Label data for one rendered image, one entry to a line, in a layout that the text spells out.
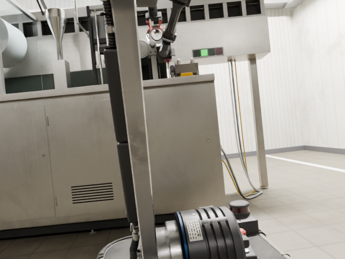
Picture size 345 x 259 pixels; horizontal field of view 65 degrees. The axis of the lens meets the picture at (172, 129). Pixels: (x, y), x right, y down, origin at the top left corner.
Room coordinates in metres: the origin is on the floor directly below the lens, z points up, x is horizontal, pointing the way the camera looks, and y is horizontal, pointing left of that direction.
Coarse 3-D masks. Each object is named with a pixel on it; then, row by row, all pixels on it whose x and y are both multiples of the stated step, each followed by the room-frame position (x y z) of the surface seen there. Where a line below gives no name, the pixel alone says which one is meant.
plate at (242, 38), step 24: (192, 24) 2.20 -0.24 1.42; (216, 24) 2.20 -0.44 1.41; (240, 24) 2.20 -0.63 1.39; (264, 24) 2.20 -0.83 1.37; (48, 48) 2.20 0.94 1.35; (72, 48) 2.20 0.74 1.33; (192, 48) 2.20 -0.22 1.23; (240, 48) 2.20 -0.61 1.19; (264, 48) 2.20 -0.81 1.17; (48, 72) 2.20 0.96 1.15
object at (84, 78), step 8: (160, 64) 2.21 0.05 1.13; (72, 72) 2.21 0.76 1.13; (80, 72) 2.21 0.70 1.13; (88, 72) 2.21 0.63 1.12; (104, 72) 2.21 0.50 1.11; (144, 72) 2.21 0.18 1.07; (48, 80) 2.21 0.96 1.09; (72, 80) 2.21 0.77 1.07; (80, 80) 2.21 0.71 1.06; (88, 80) 2.21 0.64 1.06; (104, 80) 2.21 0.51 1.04; (48, 88) 2.21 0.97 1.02
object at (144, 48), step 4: (140, 40) 1.87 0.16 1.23; (144, 40) 1.87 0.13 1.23; (140, 44) 1.88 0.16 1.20; (144, 44) 1.88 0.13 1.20; (148, 44) 1.87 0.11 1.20; (140, 48) 1.88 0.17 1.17; (144, 48) 1.88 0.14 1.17; (148, 48) 1.87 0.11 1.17; (140, 52) 1.88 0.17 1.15; (144, 52) 1.88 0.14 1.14; (144, 56) 1.88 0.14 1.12
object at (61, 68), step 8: (56, 16) 1.92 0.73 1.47; (48, 24) 1.95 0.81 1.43; (56, 24) 1.93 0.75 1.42; (64, 24) 1.97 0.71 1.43; (56, 32) 1.95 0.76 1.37; (56, 40) 1.96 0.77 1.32; (56, 48) 1.97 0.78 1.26; (56, 64) 1.94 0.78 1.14; (64, 64) 1.94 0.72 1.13; (56, 72) 1.94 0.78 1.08; (64, 72) 1.94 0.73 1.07; (56, 80) 1.94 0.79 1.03; (64, 80) 1.94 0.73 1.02; (56, 88) 1.94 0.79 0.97
